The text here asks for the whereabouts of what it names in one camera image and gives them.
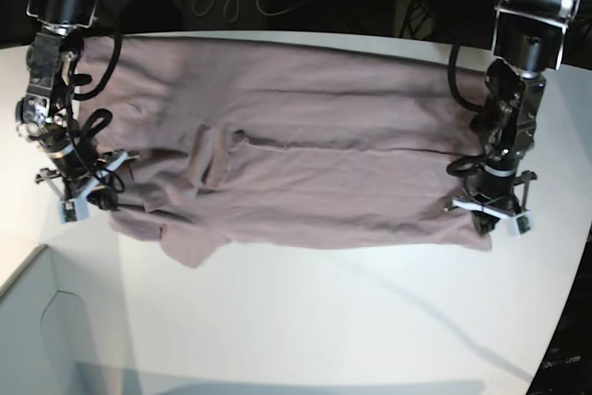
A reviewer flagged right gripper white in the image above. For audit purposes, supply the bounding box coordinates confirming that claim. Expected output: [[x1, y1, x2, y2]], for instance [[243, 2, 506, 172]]
[[35, 148, 139, 210]]

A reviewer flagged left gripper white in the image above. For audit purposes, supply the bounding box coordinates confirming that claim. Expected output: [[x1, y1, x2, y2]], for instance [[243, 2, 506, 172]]
[[444, 170, 537, 234]]

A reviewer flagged mauve pink t-shirt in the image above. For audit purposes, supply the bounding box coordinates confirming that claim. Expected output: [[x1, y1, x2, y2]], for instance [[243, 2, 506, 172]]
[[79, 37, 491, 267]]

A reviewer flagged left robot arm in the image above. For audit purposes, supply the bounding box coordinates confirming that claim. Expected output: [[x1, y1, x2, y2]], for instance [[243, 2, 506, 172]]
[[446, 0, 581, 236]]

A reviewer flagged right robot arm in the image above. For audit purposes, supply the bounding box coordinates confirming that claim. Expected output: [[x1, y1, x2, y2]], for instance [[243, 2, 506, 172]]
[[15, 0, 131, 223]]

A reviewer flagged white cardboard box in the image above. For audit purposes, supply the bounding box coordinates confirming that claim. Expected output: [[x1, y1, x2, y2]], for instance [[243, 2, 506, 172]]
[[1, 245, 142, 394]]

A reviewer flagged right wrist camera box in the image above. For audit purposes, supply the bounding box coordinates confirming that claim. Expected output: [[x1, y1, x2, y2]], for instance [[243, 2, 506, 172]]
[[58, 197, 90, 224]]

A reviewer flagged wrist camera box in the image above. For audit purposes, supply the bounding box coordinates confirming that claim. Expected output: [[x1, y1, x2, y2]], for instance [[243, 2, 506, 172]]
[[505, 211, 535, 237], [58, 197, 90, 224]]

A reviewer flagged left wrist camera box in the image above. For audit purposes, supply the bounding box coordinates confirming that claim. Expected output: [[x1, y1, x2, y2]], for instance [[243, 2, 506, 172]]
[[505, 211, 535, 237]]

